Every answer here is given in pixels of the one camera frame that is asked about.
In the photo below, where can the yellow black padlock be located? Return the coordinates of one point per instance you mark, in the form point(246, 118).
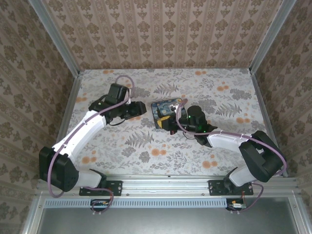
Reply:
point(162, 121)

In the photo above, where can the starry night print tray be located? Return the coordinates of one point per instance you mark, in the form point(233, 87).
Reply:
point(165, 107)

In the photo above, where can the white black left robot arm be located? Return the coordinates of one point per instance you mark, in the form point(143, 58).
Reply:
point(83, 131)

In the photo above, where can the small left circuit board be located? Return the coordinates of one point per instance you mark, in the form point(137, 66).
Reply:
point(101, 203)

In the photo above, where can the small circuit board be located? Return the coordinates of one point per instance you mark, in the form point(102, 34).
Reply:
point(237, 205)
point(101, 203)

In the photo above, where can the grey metal lower panel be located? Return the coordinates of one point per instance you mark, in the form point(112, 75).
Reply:
point(170, 221)

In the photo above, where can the small right circuit board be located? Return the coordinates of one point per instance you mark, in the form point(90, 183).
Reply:
point(237, 205)

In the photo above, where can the aluminium table side rail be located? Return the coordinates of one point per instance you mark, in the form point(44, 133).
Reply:
point(265, 109)
point(72, 100)

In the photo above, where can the aluminium front frame rail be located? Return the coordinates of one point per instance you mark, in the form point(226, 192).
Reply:
point(165, 185)

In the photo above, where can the aluminium frame corner post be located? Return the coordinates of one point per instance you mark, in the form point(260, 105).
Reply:
point(56, 39)
point(273, 36)

